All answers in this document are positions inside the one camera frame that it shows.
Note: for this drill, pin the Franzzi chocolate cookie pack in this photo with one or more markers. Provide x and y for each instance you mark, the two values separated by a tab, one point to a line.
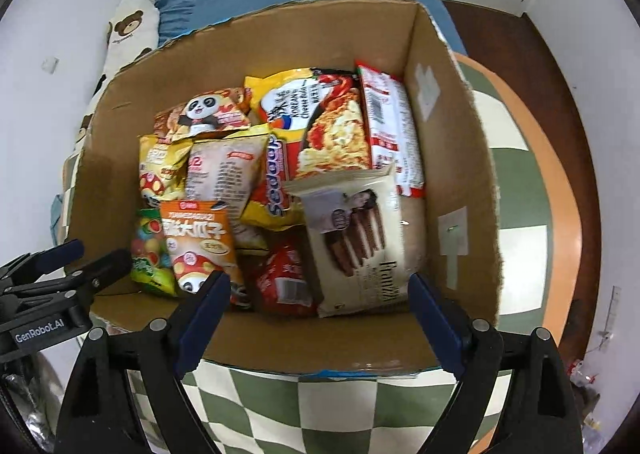
363	242

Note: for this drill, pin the red white long snack pack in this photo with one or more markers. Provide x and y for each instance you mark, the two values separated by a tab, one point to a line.
391	130

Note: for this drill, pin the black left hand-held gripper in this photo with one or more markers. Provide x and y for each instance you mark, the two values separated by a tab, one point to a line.
37	314

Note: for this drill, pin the green white checkered mat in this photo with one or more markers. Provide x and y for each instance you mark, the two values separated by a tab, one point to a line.
541	244

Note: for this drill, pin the colourful candy bag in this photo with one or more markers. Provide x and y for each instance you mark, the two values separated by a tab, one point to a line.
151	264

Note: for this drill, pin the orange panda sunflower seed bag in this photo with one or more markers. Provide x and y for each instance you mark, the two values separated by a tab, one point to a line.
199	240

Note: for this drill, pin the red triangular snack packet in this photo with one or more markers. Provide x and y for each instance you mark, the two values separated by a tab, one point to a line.
281	285

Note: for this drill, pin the yellow mushroom chip bag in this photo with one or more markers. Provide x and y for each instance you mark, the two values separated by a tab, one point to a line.
163	166

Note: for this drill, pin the pale pink snack bag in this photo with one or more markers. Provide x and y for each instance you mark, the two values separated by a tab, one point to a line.
225	170

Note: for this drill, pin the panda snack bag in box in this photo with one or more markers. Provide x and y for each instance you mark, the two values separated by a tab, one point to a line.
210	113

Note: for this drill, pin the blue milk cardboard box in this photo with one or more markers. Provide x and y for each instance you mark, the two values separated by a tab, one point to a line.
460	207

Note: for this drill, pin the yellow Korean noodle bag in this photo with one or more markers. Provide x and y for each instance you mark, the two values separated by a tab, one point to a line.
314	125

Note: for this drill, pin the bear print pillow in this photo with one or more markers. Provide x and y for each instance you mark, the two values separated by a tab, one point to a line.
131	33

